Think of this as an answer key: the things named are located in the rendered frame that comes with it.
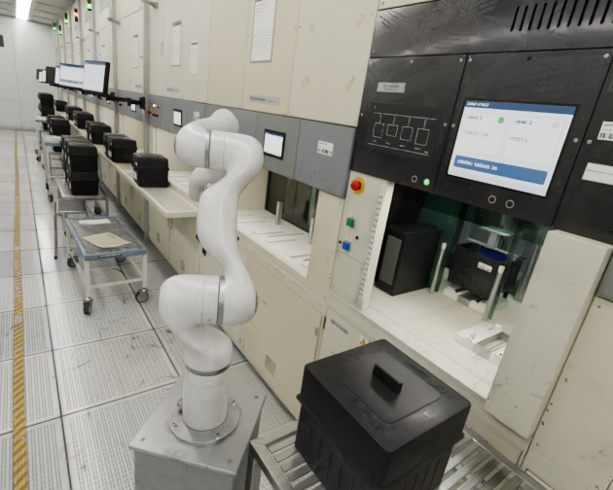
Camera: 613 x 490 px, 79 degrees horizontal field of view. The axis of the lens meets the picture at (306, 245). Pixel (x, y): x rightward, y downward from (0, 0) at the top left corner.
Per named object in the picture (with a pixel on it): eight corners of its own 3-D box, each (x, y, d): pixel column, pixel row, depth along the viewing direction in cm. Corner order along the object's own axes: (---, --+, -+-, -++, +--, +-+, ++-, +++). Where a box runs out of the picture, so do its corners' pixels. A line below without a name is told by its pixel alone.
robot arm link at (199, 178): (183, 154, 114) (188, 206, 141) (236, 159, 118) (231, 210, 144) (186, 131, 118) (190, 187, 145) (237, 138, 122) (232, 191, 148)
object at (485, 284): (441, 286, 178) (459, 223, 167) (465, 280, 190) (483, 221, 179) (489, 310, 159) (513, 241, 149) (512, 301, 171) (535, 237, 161)
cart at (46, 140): (44, 189, 563) (39, 132, 536) (80, 189, 590) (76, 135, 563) (48, 202, 503) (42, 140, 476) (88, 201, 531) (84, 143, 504)
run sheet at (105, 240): (80, 237, 286) (80, 235, 286) (110, 231, 306) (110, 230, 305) (103, 249, 271) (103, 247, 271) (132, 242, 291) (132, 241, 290)
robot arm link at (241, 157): (190, 324, 94) (254, 325, 98) (186, 325, 83) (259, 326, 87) (203, 141, 104) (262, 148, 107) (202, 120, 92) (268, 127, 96)
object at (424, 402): (294, 397, 93) (301, 353, 89) (377, 365, 110) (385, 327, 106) (378, 496, 71) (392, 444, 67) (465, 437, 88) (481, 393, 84)
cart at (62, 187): (54, 214, 463) (50, 175, 448) (101, 212, 494) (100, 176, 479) (59, 238, 393) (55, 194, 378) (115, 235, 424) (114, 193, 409)
